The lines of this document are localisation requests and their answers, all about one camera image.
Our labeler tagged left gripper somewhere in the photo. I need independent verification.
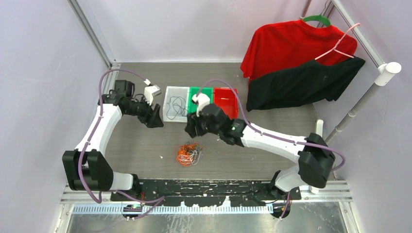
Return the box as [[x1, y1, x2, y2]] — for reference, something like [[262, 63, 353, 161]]
[[124, 94, 163, 128]]

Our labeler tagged black cable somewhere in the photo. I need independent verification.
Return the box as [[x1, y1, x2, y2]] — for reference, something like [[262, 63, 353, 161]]
[[166, 96, 190, 121]]

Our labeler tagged orange white cable bundle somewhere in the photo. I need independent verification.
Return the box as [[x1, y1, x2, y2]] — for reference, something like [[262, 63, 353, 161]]
[[175, 142, 204, 167]]

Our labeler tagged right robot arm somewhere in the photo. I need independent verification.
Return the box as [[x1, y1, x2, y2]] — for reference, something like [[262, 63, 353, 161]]
[[185, 104, 336, 200]]

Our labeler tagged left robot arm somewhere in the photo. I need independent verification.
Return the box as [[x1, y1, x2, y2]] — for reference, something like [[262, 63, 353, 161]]
[[62, 80, 164, 200]]

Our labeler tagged green plastic bin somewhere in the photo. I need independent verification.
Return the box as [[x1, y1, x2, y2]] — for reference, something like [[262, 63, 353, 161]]
[[187, 86, 213, 114]]

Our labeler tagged white plastic bin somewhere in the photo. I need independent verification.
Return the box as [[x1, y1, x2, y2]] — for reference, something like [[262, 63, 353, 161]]
[[163, 86, 189, 123]]

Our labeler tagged red plastic bin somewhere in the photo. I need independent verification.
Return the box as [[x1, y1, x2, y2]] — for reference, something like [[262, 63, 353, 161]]
[[213, 87, 238, 119]]

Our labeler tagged red t-shirt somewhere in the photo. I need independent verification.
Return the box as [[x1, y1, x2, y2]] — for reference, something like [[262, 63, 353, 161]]
[[240, 20, 358, 80]]

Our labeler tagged black t-shirt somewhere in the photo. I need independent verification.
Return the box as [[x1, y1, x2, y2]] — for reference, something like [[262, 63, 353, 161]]
[[246, 57, 365, 112]]

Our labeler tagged pink clothes hanger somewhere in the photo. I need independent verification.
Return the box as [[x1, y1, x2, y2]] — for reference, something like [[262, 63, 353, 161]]
[[314, 23, 361, 60]]

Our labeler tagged green clothes hanger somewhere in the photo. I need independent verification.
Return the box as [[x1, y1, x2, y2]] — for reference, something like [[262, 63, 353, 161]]
[[302, 15, 331, 27]]

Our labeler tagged metal clothes rack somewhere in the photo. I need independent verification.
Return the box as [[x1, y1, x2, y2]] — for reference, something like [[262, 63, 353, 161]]
[[299, 0, 402, 195]]

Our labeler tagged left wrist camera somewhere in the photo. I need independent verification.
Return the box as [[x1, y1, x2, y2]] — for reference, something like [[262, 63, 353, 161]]
[[143, 85, 161, 106]]

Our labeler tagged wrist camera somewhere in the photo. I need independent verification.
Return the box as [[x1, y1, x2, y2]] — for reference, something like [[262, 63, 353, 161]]
[[143, 85, 161, 106], [191, 93, 210, 117]]

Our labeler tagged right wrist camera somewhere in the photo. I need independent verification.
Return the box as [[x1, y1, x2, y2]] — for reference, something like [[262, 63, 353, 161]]
[[191, 93, 210, 117]]

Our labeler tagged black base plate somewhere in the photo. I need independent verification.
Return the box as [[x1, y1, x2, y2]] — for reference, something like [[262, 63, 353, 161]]
[[126, 179, 286, 207]]

